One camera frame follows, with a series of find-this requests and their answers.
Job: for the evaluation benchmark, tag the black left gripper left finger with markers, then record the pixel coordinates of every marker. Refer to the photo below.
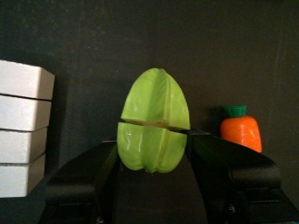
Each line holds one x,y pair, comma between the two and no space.
78,186

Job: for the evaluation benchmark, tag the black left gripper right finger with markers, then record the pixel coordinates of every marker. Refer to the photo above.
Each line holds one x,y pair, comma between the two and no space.
238,180

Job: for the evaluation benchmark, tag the green toy starfruit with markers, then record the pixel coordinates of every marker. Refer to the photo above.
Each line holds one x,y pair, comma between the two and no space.
155,96

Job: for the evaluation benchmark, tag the orange toy carrot green top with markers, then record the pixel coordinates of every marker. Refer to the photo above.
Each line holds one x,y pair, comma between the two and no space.
241,131

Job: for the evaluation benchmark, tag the white sliced toy block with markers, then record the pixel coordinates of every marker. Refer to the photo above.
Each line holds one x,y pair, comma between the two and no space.
19,110

